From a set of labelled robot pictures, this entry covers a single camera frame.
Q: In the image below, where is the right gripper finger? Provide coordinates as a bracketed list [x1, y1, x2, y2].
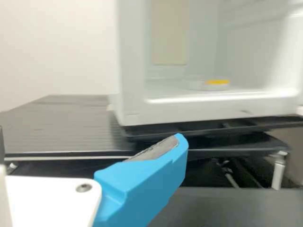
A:
[93, 132, 189, 227]

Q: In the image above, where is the petri dish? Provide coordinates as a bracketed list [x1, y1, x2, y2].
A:
[183, 79, 232, 92]

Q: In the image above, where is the black tray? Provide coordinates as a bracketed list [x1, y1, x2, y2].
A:
[120, 117, 303, 143]

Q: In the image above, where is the black platform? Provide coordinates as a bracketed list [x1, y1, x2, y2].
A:
[0, 94, 291, 163]

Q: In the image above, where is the white incubator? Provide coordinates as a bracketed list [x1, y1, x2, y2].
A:
[111, 0, 303, 127]

